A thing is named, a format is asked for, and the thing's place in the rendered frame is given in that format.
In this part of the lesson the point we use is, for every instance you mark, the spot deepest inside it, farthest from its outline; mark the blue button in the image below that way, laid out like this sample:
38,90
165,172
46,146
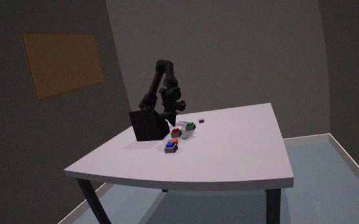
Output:
170,147

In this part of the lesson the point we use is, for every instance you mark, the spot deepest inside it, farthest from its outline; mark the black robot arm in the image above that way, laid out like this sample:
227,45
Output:
172,92

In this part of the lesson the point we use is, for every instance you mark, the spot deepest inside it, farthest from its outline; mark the red button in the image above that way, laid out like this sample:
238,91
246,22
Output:
176,133

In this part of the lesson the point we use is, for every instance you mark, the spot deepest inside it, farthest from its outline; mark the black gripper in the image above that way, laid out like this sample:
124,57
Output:
169,114

